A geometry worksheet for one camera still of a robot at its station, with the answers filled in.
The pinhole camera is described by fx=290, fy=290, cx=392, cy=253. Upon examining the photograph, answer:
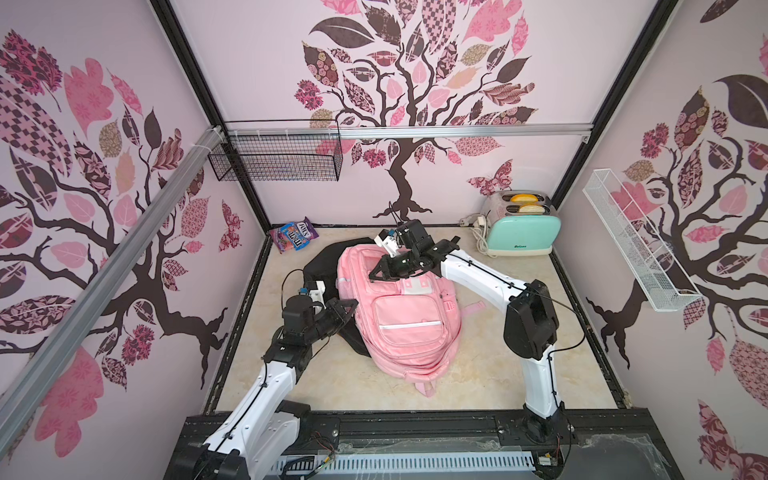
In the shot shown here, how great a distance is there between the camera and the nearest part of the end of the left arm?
62 centimetres

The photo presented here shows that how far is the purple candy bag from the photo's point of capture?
1.16m

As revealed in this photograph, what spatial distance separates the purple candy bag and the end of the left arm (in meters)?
0.50
